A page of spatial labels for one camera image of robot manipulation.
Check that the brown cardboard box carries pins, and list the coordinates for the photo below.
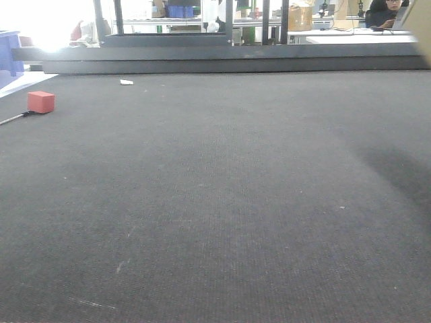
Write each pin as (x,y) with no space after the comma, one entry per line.
(417,20)

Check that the large background cardboard box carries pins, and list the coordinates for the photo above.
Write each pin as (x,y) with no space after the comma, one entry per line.
(299,18)

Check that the small white paper scrap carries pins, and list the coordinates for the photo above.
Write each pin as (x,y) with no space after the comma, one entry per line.
(126,82)

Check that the white background table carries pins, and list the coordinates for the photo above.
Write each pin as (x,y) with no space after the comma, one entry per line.
(351,36)

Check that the red foam cube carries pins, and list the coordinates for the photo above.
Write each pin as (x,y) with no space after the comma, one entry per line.
(41,102)

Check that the thin metal rod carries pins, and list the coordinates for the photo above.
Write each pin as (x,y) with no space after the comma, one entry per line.
(24,114)

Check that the seated person in background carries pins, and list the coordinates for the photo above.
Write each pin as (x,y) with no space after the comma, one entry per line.
(382,14)

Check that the blue crate at left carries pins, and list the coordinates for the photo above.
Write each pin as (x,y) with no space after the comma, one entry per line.
(9,41)

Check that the dark conveyor side rail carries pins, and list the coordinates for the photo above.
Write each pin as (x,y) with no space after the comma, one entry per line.
(226,59)

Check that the black metal frame cart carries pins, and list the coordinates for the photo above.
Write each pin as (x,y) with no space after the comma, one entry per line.
(148,24)

